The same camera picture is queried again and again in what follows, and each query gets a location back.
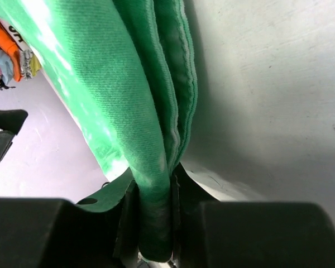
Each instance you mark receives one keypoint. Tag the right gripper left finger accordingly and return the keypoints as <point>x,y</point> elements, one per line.
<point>98,231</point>

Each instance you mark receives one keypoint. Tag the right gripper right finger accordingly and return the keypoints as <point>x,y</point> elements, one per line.
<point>211,233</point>

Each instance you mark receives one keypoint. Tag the green tie-dye trousers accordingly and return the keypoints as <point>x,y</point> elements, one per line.
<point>125,70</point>

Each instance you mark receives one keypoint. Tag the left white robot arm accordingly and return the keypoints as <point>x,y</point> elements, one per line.
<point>11,122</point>

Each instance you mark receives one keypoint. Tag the yellow patterned folded trousers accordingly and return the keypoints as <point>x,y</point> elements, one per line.
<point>29,63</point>

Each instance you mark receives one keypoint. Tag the light blue folded trousers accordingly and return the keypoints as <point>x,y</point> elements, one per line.
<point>6,67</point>

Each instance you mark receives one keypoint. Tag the orange folded trousers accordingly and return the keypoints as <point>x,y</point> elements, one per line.
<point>12,50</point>

